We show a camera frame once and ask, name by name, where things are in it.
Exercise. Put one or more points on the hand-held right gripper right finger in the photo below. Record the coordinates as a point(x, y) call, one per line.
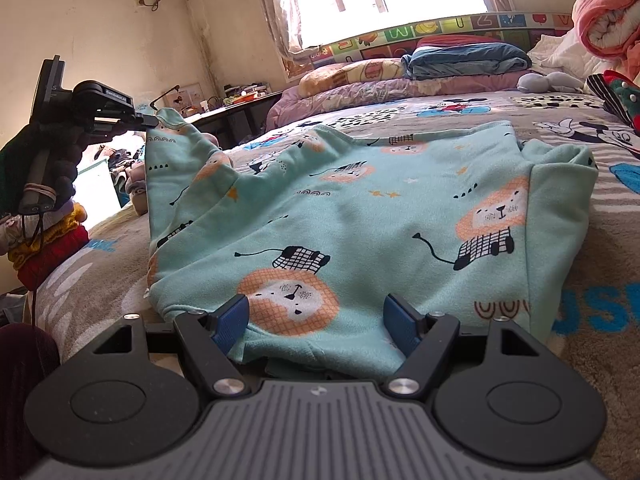
point(402, 327)

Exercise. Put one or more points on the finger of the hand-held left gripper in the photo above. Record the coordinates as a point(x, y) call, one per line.
point(142, 120)
point(112, 133)

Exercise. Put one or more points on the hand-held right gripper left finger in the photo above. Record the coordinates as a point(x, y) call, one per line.
point(232, 322)

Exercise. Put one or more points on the teal lion print garment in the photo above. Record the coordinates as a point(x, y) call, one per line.
point(375, 210)

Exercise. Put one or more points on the pile of assorted clothes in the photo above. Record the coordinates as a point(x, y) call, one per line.
point(132, 180)

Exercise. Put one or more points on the red and yellow clothes pile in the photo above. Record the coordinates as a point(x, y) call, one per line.
point(50, 255)

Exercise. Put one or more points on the person's left hand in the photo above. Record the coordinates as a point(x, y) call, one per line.
point(20, 160)

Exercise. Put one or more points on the black desk lamp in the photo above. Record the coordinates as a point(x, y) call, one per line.
point(167, 92)

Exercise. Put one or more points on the dark desk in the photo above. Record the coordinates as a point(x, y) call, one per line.
point(235, 115)

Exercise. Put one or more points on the desk clutter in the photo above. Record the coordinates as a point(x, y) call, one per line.
point(247, 92)

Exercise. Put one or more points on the lace curtain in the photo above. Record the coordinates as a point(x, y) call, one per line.
point(285, 10)

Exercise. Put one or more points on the person's maroon trouser leg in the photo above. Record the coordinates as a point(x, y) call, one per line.
point(25, 385)

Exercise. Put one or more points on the colourful alphabet foam mat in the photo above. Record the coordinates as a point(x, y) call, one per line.
point(400, 35)

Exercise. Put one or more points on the folded blue blanket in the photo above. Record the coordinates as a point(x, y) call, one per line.
point(465, 60)

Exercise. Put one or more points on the grey plush toy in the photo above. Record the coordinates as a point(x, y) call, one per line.
point(550, 81)

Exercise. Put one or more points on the folded red cloth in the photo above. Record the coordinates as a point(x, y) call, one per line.
point(450, 40)

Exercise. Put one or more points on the dark striped garment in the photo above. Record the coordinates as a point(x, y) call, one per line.
point(615, 95)

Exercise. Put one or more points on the white crumpled cloth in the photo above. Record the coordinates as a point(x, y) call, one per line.
point(565, 52)

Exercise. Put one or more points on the rolled orange pink quilt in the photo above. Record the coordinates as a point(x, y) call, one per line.
point(610, 20)

